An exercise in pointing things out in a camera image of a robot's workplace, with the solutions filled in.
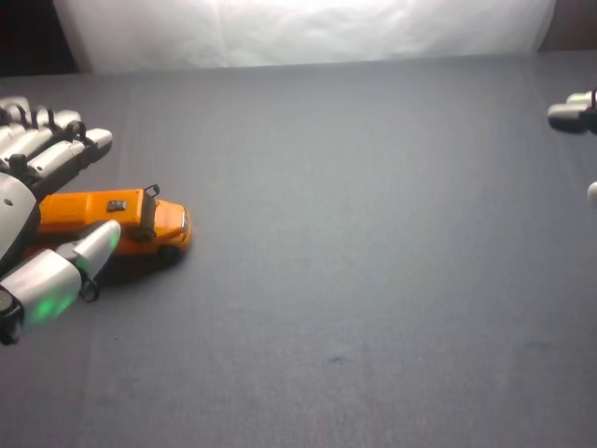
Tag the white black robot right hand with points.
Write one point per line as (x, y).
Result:
(566, 113)

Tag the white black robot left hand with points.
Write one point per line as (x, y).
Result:
(21, 280)

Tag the orange toy school bus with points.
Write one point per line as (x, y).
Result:
(140, 219)

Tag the grey table cloth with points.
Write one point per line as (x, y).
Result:
(326, 256)

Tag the white backdrop sheet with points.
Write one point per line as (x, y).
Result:
(280, 28)

